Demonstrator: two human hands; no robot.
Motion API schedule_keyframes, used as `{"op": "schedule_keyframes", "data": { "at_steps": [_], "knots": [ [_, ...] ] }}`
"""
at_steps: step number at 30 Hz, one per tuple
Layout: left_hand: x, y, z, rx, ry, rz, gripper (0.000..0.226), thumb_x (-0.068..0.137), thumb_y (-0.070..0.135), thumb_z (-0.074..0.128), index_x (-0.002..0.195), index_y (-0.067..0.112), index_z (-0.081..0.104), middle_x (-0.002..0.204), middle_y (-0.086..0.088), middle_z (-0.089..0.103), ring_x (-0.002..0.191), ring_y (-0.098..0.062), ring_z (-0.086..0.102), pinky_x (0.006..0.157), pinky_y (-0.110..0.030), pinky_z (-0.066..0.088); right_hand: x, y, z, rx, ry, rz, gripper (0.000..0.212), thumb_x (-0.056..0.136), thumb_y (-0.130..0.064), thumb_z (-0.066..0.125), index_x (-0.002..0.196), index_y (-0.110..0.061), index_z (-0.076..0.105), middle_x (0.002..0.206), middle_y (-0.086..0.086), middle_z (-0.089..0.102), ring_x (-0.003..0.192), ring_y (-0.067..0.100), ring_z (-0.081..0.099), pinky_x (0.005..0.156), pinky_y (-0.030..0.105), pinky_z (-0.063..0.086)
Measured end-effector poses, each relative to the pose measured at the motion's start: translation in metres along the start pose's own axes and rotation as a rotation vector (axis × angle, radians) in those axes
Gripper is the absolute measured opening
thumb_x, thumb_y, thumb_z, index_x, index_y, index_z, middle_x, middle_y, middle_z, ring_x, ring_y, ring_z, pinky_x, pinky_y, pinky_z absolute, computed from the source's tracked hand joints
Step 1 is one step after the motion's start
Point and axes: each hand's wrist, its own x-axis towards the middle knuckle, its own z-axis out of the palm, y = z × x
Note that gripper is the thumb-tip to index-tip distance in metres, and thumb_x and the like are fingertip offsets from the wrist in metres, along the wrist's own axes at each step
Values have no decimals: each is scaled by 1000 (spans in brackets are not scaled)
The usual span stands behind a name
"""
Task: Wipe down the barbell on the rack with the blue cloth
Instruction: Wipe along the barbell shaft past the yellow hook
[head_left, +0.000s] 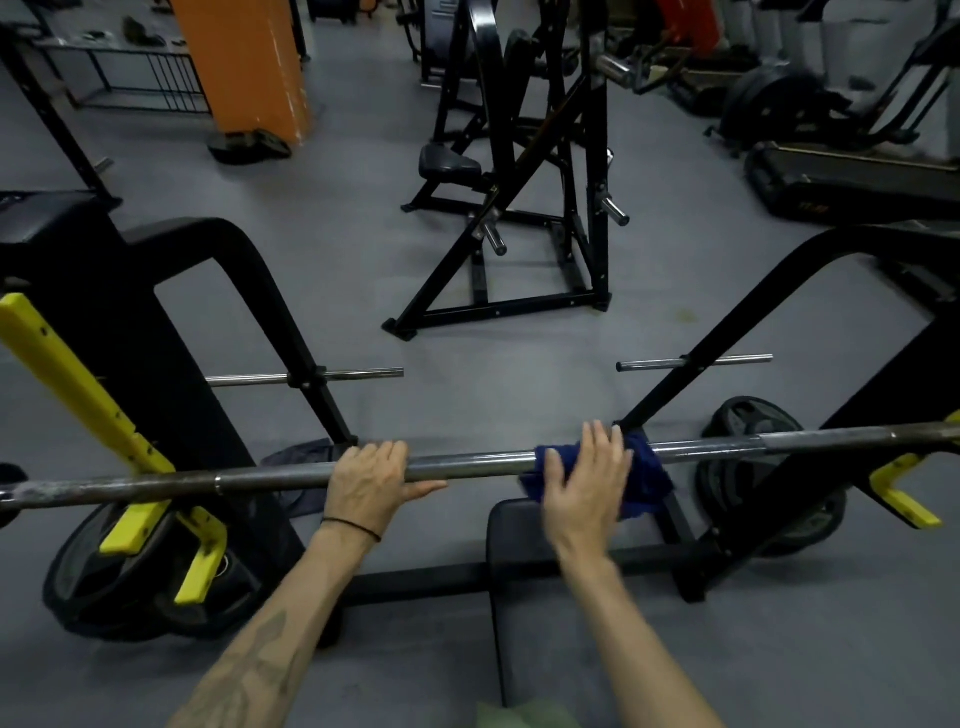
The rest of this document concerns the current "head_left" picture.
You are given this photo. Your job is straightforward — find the yellow bar hook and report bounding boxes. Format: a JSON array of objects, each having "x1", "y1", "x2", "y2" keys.
[
  {"x1": 869, "y1": 408, "x2": 960, "y2": 532},
  {"x1": 0, "y1": 292, "x2": 229, "y2": 607}
]

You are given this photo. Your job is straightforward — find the person's left forearm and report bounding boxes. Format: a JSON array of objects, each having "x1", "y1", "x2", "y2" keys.
[{"x1": 166, "y1": 524, "x2": 380, "y2": 728}]

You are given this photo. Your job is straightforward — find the black elliptical trainer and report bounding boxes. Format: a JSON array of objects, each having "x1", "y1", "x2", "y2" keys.
[{"x1": 704, "y1": 63, "x2": 960, "y2": 155}]

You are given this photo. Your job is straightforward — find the black wire frame table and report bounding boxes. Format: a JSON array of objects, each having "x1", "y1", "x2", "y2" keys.
[{"x1": 33, "y1": 29, "x2": 213, "y2": 115}]

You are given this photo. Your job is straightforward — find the black plate-loaded machine frame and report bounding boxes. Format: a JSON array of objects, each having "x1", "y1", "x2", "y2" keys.
[{"x1": 431, "y1": 0, "x2": 489, "y2": 148}]

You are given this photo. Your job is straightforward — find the person's right hand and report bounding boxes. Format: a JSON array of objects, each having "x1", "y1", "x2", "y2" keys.
[{"x1": 541, "y1": 419, "x2": 635, "y2": 564}]

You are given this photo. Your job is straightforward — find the black hair tie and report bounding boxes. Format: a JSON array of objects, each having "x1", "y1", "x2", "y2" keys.
[{"x1": 320, "y1": 515, "x2": 384, "y2": 544}]

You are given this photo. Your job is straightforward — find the person's left hand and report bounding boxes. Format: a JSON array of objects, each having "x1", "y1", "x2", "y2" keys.
[{"x1": 322, "y1": 440, "x2": 449, "y2": 540}]

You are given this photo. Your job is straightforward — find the black weight plate white lettering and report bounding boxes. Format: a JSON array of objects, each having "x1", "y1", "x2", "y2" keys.
[{"x1": 42, "y1": 502, "x2": 174, "y2": 643}]

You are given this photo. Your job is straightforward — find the person's right forearm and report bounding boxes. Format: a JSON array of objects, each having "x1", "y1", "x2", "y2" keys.
[{"x1": 558, "y1": 551, "x2": 725, "y2": 728}]

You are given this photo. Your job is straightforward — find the dark strap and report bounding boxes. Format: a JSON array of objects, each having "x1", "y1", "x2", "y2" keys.
[{"x1": 122, "y1": 16, "x2": 168, "y2": 48}]

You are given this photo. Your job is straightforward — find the black bench press rack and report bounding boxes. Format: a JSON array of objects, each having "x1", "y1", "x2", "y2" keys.
[{"x1": 0, "y1": 191, "x2": 960, "y2": 650}]

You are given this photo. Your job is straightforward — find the blue cleaning cloth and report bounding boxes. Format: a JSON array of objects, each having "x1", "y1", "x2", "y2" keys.
[{"x1": 518, "y1": 431, "x2": 675, "y2": 520}]

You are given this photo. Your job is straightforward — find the wide orange pillar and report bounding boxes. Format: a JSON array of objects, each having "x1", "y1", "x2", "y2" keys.
[{"x1": 170, "y1": 0, "x2": 313, "y2": 145}]

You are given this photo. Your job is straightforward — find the black and red lever machine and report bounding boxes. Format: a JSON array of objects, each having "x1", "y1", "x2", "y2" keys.
[{"x1": 380, "y1": 0, "x2": 721, "y2": 343}]

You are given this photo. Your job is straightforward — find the grey cloth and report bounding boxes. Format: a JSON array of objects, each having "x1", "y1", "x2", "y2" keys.
[{"x1": 260, "y1": 438, "x2": 346, "y2": 519}]

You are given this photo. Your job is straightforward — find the black squat rack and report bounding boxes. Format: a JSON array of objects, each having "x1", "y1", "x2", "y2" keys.
[{"x1": 0, "y1": 26, "x2": 123, "y2": 211}]

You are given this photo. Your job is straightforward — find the black padded bench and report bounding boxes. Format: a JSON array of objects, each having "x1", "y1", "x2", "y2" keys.
[{"x1": 485, "y1": 498, "x2": 624, "y2": 728}]

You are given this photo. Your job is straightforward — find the grey panel weight machine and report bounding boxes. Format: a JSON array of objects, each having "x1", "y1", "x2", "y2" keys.
[{"x1": 419, "y1": 0, "x2": 466, "y2": 84}]

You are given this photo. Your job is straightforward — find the steel barbell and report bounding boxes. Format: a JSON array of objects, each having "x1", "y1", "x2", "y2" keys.
[{"x1": 0, "y1": 421, "x2": 960, "y2": 515}]

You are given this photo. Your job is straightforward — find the large black weight plate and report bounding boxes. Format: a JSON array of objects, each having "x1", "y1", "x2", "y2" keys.
[{"x1": 693, "y1": 395, "x2": 849, "y2": 560}]

